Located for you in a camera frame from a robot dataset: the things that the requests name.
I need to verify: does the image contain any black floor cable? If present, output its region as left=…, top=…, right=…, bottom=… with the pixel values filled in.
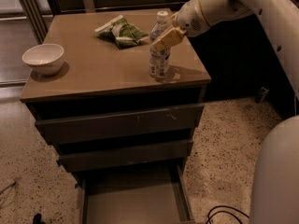
left=205, top=204, right=250, bottom=224

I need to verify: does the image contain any top grey drawer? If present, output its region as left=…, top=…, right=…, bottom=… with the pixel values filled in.
left=36, top=104, right=203, bottom=144

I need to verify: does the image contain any grey drawer cabinet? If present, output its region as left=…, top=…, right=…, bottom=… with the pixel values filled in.
left=19, top=8, right=212, bottom=224

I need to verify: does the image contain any open bottom grey drawer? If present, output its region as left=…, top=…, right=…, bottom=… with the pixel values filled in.
left=80, top=162, right=195, bottom=224

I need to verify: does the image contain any middle grey drawer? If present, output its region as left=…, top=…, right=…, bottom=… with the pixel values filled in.
left=59, top=139, right=193, bottom=173

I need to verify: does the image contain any black object bottom left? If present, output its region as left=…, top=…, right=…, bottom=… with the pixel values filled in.
left=33, top=214, right=41, bottom=224

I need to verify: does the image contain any grey rod on floor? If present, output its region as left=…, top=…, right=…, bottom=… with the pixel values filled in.
left=0, top=180, right=17, bottom=195

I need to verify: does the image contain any white ceramic bowl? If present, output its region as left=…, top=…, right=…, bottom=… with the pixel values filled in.
left=21, top=43, right=64, bottom=76

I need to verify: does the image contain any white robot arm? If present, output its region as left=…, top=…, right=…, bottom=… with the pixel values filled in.
left=152, top=0, right=299, bottom=224

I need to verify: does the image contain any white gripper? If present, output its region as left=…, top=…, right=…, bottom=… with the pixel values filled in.
left=152, top=0, right=209, bottom=51

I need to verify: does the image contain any clear plastic water bottle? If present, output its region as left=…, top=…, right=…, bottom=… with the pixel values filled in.
left=149, top=11, right=170, bottom=78

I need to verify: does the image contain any green snack bag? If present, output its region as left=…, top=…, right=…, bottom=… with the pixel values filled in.
left=94, top=15, right=150, bottom=49

